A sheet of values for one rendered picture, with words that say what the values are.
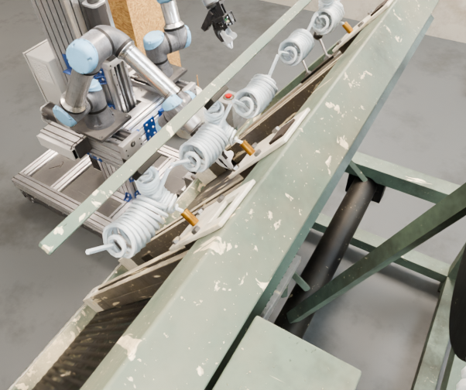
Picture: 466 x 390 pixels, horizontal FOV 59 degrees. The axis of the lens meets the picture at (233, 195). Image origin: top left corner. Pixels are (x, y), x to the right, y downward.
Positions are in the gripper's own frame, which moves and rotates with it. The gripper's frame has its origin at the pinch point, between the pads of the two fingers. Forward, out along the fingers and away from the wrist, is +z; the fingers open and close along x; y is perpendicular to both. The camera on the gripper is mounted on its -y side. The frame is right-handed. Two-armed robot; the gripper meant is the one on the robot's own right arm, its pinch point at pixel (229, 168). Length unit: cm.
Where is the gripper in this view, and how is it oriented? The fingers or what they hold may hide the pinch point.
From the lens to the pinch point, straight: 162.0
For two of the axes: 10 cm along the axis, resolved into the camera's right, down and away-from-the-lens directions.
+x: -4.9, 2.9, 8.2
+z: 7.0, 6.9, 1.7
